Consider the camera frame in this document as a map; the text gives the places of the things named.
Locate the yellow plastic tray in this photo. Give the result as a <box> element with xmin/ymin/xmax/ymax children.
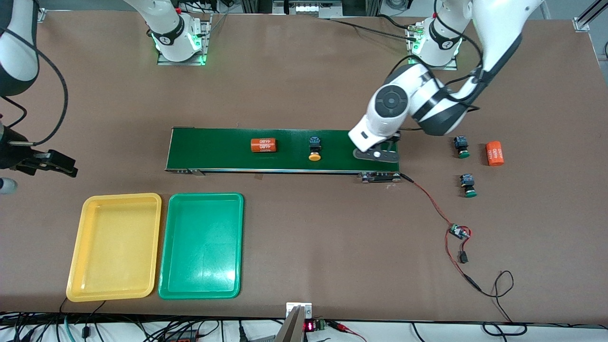
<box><xmin>66</xmin><ymin>192</ymin><xmax>162</xmax><ymax>303</ymax></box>

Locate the green belt conveyor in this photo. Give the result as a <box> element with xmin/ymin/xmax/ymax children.
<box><xmin>164</xmin><ymin>127</ymin><xmax>402</xmax><ymax>184</ymax></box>

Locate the green plastic tray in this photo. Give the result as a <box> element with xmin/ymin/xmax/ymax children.
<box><xmin>158</xmin><ymin>192</ymin><xmax>245</xmax><ymax>300</ymax></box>

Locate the red clip lead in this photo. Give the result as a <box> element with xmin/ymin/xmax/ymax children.
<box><xmin>328</xmin><ymin>321</ymin><xmax>367</xmax><ymax>342</ymax></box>

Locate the red and black wire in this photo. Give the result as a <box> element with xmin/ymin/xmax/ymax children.
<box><xmin>400</xmin><ymin>173</ymin><xmax>483</xmax><ymax>291</ymax></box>

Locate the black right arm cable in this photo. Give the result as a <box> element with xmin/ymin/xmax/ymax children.
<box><xmin>0</xmin><ymin>28</ymin><xmax>69</xmax><ymax>146</ymax></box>

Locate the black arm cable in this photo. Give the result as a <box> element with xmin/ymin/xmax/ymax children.
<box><xmin>385</xmin><ymin>0</ymin><xmax>485</xmax><ymax>133</ymax></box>
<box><xmin>0</xmin><ymin>28</ymin><xmax>69</xmax><ymax>146</ymax></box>

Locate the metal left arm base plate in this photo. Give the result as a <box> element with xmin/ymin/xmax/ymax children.
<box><xmin>406</xmin><ymin>21</ymin><xmax>460</xmax><ymax>71</ymax></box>

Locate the long black cable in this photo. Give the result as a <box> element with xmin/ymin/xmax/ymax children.
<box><xmin>328</xmin><ymin>13</ymin><xmax>421</xmax><ymax>43</ymax></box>

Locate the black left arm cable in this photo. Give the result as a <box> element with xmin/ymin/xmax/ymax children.
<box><xmin>385</xmin><ymin>0</ymin><xmax>485</xmax><ymax>133</ymax></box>

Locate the thin black looped cable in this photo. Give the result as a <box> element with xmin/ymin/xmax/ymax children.
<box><xmin>468</xmin><ymin>270</ymin><xmax>529</xmax><ymax>337</ymax></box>

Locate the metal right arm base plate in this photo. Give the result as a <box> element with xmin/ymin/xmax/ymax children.
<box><xmin>157</xmin><ymin>13</ymin><xmax>213</xmax><ymax>66</ymax></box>

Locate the silver metal bracket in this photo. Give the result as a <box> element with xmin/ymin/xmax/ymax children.
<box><xmin>286</xmin><ymin>302</ymin><xmax>313</xmax><ymax>320</ymax></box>

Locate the grey metal post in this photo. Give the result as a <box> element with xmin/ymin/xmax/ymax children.
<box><xmin>275</xmin><ymin>305</ymin><xmax>305</xmax><ymax>342</ymax></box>

